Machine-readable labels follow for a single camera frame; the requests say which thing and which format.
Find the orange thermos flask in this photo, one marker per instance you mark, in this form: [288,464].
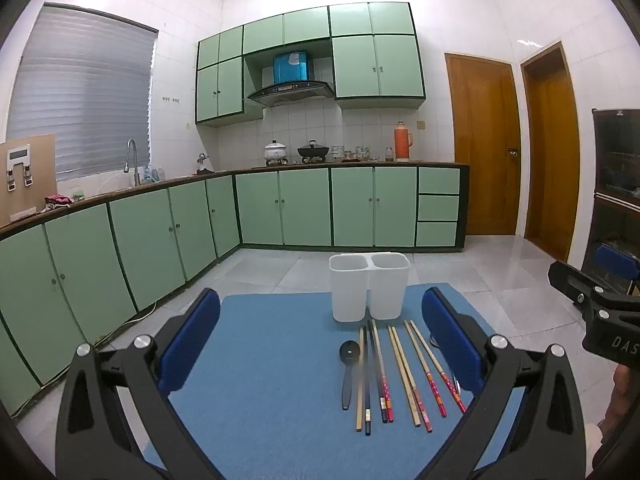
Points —
[401,142]

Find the person's right hand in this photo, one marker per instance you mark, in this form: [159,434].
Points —
[622,400]

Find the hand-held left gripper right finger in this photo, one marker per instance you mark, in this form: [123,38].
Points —
[450,335]

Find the black glass-front cabinet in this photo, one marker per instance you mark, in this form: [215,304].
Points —
[617,160]

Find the green kitchen cabinets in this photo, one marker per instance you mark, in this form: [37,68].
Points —
[305,205]
[375,70]

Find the black chopstick red end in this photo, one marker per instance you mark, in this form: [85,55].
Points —
[378,375]

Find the red cloth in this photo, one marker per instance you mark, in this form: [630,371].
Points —
[57,201]

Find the small countertop appliance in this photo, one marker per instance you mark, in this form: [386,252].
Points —
[203,164]

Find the grey window blind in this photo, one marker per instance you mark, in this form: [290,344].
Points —
[85,100]

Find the black range hood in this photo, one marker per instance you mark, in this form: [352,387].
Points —
[290,92]

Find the black plastic spoon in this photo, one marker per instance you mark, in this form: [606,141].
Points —
[349,351]

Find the bottles beside faucet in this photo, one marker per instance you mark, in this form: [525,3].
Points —
[152,174]

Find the green upper kitchen cabinets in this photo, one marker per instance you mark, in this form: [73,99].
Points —
[375,70]

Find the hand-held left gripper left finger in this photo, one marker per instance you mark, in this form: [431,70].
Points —
[190,340]

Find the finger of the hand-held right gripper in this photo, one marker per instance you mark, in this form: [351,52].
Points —
[617,262]
[570,280]

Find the black wok with lid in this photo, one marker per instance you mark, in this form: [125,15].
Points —
[313,151]

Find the metal kitchen faucet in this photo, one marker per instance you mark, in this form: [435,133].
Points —
[133,160]

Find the blue table mat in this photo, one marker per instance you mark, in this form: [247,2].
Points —
[280,360]

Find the blue range hood chimney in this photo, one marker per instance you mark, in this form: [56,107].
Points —
[290,67]

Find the plain wooden door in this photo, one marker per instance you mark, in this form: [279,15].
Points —
[550,160]

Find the white cooking pot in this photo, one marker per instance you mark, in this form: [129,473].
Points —
[275,152]

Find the white double utensil holder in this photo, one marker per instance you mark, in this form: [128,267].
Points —
[350,290]

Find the green lower kitchen cabinets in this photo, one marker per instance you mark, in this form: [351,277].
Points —
[305,205]

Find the white wall-mounted device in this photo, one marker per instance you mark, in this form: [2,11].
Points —
[19,157]

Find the brown kitchen countertop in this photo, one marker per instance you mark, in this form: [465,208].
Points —
[350,165]

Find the wooden board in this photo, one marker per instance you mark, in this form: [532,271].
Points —
[45,170]

